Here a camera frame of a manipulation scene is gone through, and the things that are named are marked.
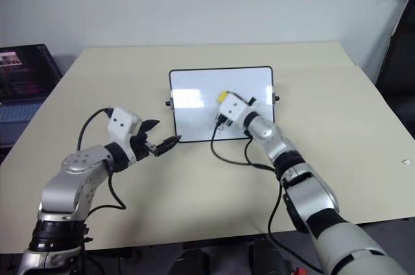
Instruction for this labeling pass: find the dark furniture with white panel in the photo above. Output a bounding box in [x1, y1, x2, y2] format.
[375, 0, 415, 135]

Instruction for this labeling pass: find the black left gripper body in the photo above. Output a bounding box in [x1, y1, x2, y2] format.
[129, 131, 160, 162]

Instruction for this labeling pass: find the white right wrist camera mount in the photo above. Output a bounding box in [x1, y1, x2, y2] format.
[216, 94, 253, 128]

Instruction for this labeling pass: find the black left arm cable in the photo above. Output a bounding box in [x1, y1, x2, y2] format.
[78, 107, 127, 216]

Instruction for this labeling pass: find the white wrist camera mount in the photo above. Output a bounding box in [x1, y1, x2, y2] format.
[107, 107, 143, 163]
[216, 94, 253, 128]

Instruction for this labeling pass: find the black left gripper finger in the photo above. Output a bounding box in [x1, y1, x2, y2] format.
[155, 135, 182, 158]
[137, 119, 161, 136]

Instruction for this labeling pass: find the dark rounded shape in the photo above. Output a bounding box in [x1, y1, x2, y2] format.
[174, 248, 211, 275]
[248, 237, 283, 275]

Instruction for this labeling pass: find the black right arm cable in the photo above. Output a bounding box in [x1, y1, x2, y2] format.
[210, 118, 325, 273]

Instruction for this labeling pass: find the open dark laptop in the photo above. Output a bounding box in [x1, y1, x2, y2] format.
[0, 43, 64, 147]

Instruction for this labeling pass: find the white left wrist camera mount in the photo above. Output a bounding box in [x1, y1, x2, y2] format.
[107, 107, 143, 163]

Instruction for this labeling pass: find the black-framed small whiteboard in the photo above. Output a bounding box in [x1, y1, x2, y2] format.
[165, 66, 282, 144]

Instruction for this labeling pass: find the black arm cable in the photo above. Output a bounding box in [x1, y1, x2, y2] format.
[78, 107, 127, 216]
[210, 118, 325, 273]

